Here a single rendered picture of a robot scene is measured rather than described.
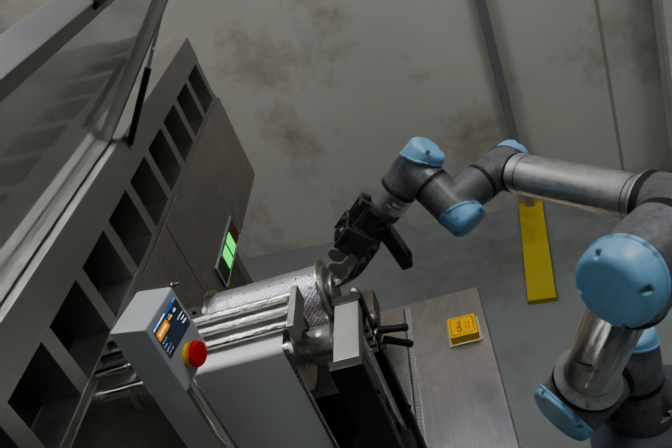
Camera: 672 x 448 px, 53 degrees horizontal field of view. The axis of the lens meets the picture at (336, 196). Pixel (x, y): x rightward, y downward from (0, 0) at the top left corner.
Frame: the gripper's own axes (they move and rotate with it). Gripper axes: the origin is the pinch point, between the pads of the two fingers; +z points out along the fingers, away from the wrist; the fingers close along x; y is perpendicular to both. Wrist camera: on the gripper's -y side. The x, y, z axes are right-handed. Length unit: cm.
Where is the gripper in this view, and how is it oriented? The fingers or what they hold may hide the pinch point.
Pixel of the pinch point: (342, 280)
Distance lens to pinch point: 142.5
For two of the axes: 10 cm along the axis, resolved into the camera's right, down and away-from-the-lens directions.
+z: -5.1, 7.4, 4.5
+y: -8.6, -4.4, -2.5
